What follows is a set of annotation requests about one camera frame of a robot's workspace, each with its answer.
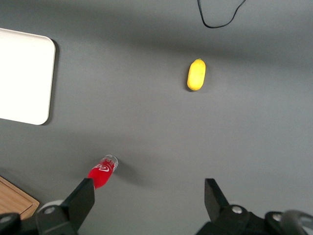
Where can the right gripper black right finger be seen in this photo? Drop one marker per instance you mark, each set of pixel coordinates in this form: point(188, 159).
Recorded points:
point(225, 215)

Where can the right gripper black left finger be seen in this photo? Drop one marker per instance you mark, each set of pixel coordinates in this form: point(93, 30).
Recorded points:
point(73, 208)

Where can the red soda can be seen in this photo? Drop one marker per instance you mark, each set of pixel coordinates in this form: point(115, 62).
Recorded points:
point(101, 172)

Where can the white rectangular tray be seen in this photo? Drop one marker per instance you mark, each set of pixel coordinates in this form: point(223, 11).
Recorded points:
point(24, 78)

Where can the yellow lemon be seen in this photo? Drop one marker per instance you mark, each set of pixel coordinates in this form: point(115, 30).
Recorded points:
point(196, 74)

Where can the wooden cutting board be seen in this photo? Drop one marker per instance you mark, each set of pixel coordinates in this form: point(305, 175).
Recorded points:
point(13, 198)

